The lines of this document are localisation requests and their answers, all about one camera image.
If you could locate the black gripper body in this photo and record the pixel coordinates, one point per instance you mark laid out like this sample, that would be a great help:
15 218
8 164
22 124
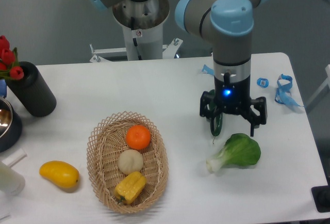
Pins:
233 97

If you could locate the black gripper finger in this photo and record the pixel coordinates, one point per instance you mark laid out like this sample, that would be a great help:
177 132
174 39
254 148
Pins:
260 105
206 98

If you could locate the yellow bell pepper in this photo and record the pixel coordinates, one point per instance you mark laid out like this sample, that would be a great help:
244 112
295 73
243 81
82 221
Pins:
130 187

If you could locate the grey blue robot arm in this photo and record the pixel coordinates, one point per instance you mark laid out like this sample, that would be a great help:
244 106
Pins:
226 24

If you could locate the woven wicker basket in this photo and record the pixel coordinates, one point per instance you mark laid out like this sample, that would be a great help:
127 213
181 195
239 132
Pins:
106 143

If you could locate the dark green cucumber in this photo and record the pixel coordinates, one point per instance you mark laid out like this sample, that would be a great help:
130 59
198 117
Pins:
216 123

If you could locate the round blue sticker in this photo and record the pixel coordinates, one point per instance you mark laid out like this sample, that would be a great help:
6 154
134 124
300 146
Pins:
263 82

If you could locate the crumpled blue ribbon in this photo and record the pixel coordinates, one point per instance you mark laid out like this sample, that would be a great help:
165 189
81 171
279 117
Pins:
283 92

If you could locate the curved blue tape strip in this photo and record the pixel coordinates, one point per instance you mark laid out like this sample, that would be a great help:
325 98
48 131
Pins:
207 70

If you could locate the green bok choy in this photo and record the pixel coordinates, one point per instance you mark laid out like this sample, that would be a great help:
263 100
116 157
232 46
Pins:
239 150

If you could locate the orange fruit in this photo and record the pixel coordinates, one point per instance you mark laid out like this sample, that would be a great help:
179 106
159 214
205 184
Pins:
138 137

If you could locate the white steamed bun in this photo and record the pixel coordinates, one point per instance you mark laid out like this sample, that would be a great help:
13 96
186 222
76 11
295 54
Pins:
130 161

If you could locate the black device at edge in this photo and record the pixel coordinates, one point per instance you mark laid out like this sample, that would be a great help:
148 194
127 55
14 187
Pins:
321 198

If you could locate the yellow mango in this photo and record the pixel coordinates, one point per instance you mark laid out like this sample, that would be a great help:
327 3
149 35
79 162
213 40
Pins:
60 173

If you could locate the black cylindrical vase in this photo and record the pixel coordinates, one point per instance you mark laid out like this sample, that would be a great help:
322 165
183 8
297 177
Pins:
33 91

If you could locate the white paper box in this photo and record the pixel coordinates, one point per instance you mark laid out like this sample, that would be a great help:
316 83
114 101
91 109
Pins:
13 158

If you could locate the black metal pot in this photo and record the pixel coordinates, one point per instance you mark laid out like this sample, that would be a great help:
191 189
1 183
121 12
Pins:
11 126

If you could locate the red tulip bouquet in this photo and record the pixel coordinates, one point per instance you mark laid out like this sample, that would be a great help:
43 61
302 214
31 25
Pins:
10 67

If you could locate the white plastic bottle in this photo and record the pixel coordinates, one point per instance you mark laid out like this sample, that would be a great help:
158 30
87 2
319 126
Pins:
12 183

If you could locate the white metal base frame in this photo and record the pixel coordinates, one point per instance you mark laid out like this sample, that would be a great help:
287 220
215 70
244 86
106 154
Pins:
176 49

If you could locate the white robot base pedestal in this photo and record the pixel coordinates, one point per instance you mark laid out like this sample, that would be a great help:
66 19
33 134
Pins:
142 26

